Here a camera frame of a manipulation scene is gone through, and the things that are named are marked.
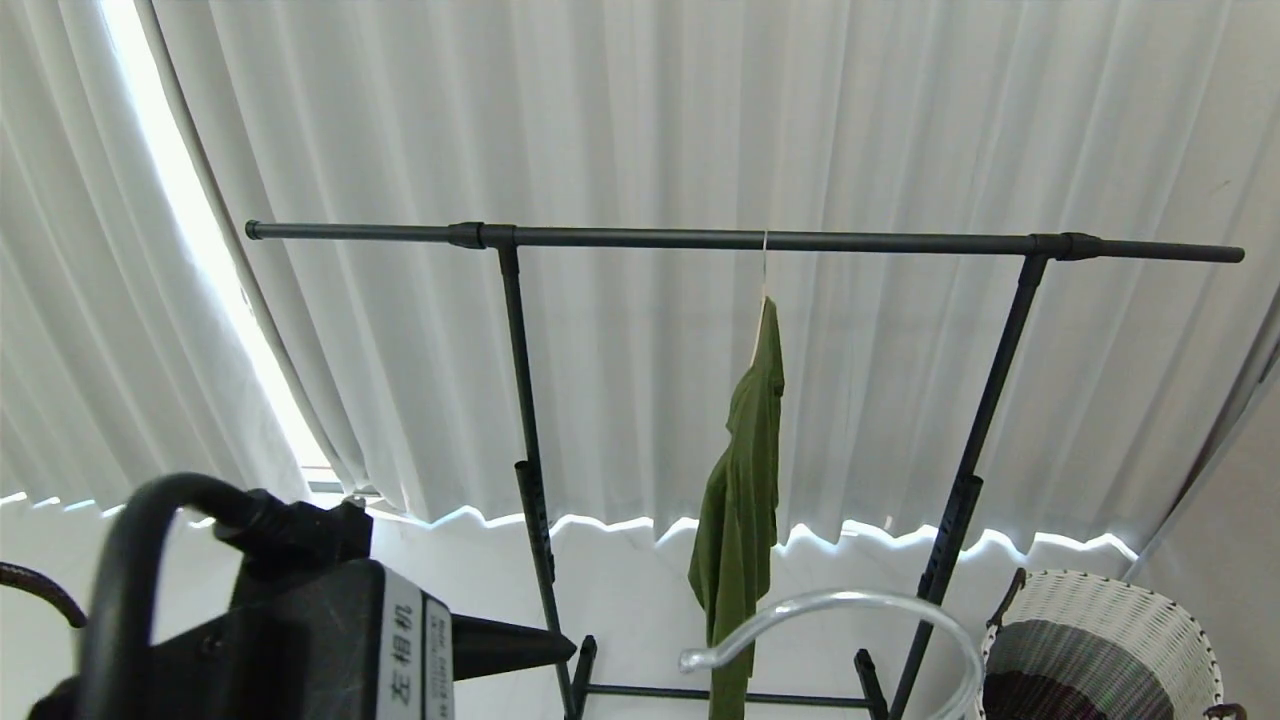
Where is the pink clothes hanger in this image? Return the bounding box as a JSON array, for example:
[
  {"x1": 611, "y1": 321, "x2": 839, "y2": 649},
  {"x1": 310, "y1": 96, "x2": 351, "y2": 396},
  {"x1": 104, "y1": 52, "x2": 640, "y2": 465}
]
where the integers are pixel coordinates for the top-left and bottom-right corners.
[
  {"x1": 678, "y1": 588, "x2": 988, "y2": 720},
  {"x1": 750, "y1": 232, "x2": 773, "y2": 366}
]

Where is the green shirt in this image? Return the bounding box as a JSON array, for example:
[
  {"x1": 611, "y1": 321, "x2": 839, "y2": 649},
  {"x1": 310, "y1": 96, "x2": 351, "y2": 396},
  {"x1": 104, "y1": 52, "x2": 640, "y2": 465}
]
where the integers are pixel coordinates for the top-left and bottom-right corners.
[{"x1": 688, "y1": 297, "x2": 786, "y2": 720}]

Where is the black clothes rack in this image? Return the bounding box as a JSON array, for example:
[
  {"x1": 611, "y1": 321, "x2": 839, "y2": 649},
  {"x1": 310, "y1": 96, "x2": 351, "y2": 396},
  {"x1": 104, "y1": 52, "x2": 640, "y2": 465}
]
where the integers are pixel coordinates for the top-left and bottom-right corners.
[{"x1": 245, "y1": 220, "x2": 1246, "y2": 720}]

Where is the white laundry basket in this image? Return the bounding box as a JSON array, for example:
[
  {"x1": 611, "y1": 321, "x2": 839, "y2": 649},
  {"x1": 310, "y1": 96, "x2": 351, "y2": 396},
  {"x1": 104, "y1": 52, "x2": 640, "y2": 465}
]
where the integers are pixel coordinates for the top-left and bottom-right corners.
[{"x1": 980, "y1": 568, "x2": 1249, "y2": 720}]

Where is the white curtain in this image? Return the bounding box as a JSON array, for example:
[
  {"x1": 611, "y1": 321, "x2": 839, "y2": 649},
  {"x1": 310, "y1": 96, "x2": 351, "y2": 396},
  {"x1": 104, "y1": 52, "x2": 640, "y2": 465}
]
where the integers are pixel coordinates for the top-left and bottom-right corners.
[
  {"x1": 0, "y1": 0, "x2": 306, "y2": 506},
  {"x1": 135, "y1": 0, "x2": 1280, "y2": 551}
]

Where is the window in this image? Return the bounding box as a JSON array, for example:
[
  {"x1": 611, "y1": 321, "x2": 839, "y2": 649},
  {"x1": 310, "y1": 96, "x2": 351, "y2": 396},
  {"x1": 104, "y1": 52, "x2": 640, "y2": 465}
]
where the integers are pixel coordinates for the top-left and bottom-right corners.
[{"x1": 100, "y1": 0, "x2": 371, "y2": 501}]

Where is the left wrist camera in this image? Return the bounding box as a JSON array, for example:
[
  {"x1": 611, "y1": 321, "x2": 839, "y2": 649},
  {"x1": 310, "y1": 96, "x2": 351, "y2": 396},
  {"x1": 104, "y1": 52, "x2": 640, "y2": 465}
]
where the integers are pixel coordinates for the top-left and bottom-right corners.
[{"x1": 150, "y1": 490, "x2": 456, "y2": 720}]

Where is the black cable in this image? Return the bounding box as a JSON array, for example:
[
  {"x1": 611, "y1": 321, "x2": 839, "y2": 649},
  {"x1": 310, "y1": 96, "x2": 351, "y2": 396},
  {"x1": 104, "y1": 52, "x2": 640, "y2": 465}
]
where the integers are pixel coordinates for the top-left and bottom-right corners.
[
  {"x1": 78, "y1": 473, "x2": 266, "y2": 720},
  {"x1": 0, "y1": 562, "x2": 89, "y2": 629}
]

